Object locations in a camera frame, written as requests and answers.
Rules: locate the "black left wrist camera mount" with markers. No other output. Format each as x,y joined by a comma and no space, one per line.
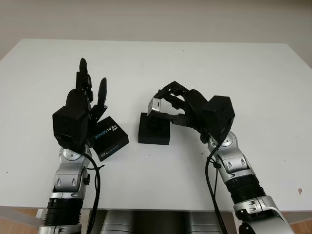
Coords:
70,125

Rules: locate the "small silver depth camera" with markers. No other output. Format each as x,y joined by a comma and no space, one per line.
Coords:
154,107

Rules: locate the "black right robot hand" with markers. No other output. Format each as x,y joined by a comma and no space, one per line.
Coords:
195,107

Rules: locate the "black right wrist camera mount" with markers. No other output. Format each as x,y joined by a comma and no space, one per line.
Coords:
219,117

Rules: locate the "black RealSense box lid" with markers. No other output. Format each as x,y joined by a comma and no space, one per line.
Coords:
111,139

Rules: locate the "grey robot thigh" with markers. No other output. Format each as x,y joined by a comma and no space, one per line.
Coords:
204,224
117,224

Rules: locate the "black camera box base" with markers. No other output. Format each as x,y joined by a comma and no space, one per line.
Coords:
152,137

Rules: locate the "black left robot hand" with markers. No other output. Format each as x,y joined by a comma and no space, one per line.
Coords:
76,98

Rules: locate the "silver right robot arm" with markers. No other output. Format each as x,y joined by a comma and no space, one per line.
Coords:
243,175

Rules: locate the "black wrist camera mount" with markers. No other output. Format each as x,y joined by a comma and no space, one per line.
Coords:
219,117
70,125

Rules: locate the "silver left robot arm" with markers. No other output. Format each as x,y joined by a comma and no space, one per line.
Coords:
67,178

